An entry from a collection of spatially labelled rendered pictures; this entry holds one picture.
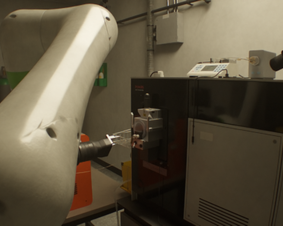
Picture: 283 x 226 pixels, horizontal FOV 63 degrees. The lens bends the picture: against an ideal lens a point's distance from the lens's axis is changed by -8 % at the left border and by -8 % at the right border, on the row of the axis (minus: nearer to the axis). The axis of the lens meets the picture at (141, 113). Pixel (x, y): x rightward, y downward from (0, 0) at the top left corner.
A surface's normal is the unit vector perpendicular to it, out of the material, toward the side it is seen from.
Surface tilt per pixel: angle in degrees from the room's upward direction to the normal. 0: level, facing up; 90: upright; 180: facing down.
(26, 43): 119
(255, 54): 90
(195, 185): 90
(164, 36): 90
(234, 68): 87
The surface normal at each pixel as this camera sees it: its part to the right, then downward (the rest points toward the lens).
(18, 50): 0.16, 0.42
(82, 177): 0.62, 0.11
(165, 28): -0.78, 0.09
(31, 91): 0.11, -0.82
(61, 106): 0.74, -0.56
